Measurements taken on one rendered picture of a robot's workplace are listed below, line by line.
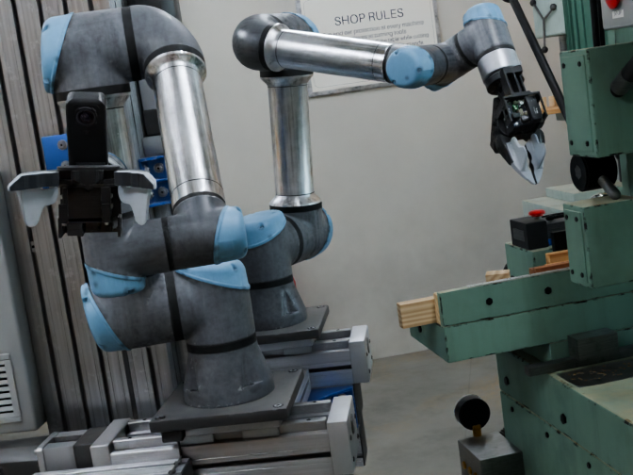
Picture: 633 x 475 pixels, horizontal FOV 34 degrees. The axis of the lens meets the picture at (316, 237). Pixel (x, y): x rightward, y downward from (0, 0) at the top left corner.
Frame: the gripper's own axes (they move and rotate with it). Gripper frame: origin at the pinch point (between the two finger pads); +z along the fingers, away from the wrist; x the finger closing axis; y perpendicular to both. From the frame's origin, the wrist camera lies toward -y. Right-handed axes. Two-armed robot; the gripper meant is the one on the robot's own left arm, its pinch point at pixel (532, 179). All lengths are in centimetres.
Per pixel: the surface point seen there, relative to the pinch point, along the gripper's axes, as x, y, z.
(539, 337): -10.9, 7.5, 30.7
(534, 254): -3.2, -2.2, 13.4
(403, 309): -31.7, 8.5, 22.1
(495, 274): -11.0, -2.8, 15.5
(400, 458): 6, -190, 14
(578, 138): -8.4, 38.3, 11.2
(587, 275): -9.3, 28.3, 28.2
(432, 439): 21, -200, 8
